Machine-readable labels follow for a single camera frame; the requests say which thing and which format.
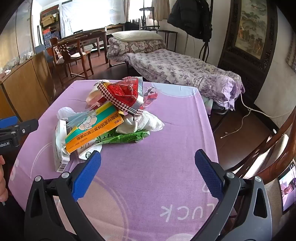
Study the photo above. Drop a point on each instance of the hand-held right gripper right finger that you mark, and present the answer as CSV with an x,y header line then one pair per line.
x,y
208,173

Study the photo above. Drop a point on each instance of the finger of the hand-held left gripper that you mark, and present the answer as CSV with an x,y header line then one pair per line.
x,y
27,127
9,121

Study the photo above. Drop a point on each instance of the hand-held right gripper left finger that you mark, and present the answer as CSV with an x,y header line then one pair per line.
x,y
87,173

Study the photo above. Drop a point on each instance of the white barcode package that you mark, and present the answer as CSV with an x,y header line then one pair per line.
x,y
60,148

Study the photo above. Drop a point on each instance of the white plastic bag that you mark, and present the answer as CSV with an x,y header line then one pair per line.
x,y
66,112

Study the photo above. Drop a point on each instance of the yellow orange medicine box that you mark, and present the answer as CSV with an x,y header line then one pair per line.
x,y
92,129

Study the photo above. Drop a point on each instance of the blue face mask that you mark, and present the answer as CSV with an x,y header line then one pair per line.
x,y
76,118

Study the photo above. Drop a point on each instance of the green white snack packet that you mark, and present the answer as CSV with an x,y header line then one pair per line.
x,y
124,138

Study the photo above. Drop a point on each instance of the white tissue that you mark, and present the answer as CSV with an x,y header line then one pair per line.
x,y
148,122

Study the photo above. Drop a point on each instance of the red checkered snack wrapper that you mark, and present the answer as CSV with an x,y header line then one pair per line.
x,y
122,92

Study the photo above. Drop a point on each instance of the small white pink wrapper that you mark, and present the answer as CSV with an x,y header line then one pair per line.
x,y
150,95

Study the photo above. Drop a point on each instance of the person's left hand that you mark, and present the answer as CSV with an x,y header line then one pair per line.
x,y
3,190

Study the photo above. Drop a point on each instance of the wooden cabinet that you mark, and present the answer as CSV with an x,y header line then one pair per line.
x,y
25,88

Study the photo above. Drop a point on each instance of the purple tablecloth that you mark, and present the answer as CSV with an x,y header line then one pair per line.
x,y
150,173

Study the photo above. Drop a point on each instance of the pastel striped cloth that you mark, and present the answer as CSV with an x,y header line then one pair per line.
x,y
210,104

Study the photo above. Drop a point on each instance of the cushioned wooden chair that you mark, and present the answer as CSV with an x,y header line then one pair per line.
x,y
277,139

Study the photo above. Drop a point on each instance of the blue chair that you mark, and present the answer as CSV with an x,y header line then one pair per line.
x,y
42,51

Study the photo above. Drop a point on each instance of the phone with lit screen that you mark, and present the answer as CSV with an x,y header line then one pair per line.
x,y
288,185

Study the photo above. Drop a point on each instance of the carved wooden chair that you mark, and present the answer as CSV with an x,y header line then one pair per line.
x,y
62,49

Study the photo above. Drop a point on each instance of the wooden bookshelf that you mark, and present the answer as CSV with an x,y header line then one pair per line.
x,y
49,23

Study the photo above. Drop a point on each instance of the wooden desk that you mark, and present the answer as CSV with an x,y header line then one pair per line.
x,y
87,34

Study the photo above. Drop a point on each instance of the floral bed sheet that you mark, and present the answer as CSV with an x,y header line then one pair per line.
x,y
175,67

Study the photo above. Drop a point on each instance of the black coat rack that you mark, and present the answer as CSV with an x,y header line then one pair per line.
x,y
204,52

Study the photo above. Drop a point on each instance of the folded floral quilt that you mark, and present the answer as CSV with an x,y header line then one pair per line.
x,y
134,47

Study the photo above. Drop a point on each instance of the white pillow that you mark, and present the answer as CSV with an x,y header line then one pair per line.
x,y
136,36

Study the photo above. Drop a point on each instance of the black metal table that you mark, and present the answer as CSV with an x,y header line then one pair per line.
x,y
168,31

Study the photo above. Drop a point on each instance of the framed landscape painting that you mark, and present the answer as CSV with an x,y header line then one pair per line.
x,y
252,27

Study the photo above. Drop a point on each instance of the black jacket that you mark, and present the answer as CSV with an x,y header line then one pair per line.
x,y
189,18

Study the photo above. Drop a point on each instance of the beige curtain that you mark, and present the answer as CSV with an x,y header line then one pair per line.
x,y
160,9

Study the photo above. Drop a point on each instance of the white wall radiator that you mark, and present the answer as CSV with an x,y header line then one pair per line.
x,y
291,55

